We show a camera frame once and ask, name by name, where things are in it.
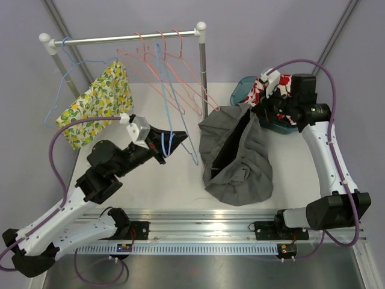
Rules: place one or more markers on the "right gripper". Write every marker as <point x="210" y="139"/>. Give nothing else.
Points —
<point x="263" y="107"/>

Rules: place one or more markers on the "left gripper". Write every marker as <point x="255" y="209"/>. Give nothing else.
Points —
<point x="155" y="144"/>

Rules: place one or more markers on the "red floral white garment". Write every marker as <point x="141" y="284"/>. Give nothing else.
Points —
<point x="282" y="90"/>

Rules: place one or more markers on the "grey garment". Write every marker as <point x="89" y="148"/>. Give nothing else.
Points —
<point x="234" y="153"/>

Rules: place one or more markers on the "lemon print garment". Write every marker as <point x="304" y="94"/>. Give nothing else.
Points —
<point x="108" y="95"/>

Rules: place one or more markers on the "pink hanger of dotted skirt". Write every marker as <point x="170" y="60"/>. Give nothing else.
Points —
<point x="153" y="63"/>

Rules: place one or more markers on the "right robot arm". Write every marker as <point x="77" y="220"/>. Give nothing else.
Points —
<point x="341" y="204"/>

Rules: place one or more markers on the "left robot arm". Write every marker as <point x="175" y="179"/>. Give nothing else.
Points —
<point x="38" y="246"/>

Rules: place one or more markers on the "teal plastic bin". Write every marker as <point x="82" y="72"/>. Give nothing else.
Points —
<point x="239" y="94"/>

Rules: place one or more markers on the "metal clothes rack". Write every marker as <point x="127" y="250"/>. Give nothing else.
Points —
<point x="100" y="40"/>

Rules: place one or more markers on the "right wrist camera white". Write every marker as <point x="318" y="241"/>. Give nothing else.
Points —
<point x="270" y="79"/>

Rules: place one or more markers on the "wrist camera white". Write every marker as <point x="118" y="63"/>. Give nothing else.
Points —
<point x="138" y="129"/>
<point x="270" y="79"/>

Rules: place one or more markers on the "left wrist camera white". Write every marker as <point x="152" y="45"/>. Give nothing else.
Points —
<point x="138" y="129"/>

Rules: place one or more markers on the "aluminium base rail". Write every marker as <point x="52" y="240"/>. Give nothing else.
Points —
<point x="201" y="226"/>

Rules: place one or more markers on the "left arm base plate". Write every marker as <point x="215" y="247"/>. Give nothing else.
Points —
<point x="139" y="230"/>

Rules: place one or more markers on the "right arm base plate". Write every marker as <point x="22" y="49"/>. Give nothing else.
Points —
<point x="268" y="231"/>

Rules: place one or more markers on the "slotted cable duct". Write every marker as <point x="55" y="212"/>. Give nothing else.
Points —
<point x="179" y="249"/>

